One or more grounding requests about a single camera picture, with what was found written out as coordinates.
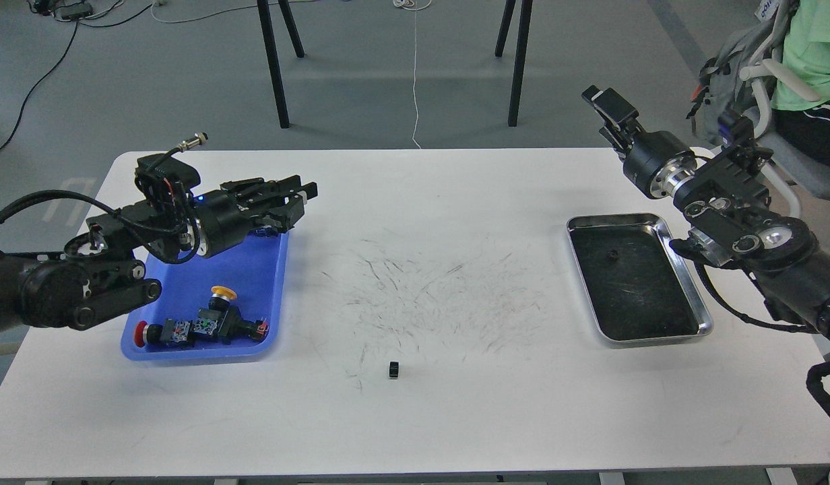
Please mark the red push button switch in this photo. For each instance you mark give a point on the red push button switch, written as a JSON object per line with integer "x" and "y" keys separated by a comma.
{"x": 170, "y": 334}

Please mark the silver metal tray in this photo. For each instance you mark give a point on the silver metal tray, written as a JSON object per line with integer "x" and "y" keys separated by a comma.
{"x": 648, "y": 296}

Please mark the person in green shirt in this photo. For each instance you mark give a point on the person in green shirt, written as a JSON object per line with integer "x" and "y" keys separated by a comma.
{"x": 806, "y": 51}

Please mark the black switch red terminals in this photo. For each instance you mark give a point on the black switch red terminals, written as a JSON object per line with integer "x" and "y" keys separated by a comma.
{"x": 224, "y": 326}

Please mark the white frame chair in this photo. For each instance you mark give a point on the white frame chair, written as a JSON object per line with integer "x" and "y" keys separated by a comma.
{"x": 789, "y": 73}

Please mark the grey backpack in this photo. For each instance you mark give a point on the grey backpack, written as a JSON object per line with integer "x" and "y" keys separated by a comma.
{"x": 720, "y": 86}

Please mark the black table leg right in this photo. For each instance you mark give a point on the black table leg right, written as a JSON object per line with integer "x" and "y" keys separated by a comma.
{"x": 525, "y": 17}

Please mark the blue plastic tray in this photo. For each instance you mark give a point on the blue plastic tray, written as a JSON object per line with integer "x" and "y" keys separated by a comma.
{"x": 254, "y": 270}

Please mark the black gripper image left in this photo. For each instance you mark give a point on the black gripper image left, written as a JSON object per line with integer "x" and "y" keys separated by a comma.
{"x": 225, "y": 217}

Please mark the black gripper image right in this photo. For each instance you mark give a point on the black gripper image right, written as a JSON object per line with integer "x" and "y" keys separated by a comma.
{"x": 657, "y": 162}

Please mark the black table leg left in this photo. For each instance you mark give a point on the black table leg left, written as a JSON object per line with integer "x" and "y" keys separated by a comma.
{"x": 273, "y": 62}

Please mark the black table leg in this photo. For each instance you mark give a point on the black table leg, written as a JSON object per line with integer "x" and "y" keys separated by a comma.
{"x": 273, "y": 62}
{"x": 525, "y": 17}

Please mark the yellow mushroom push button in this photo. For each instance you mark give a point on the yellow mushroom push button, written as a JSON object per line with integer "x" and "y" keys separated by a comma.
{"x": 221, "y": 298}

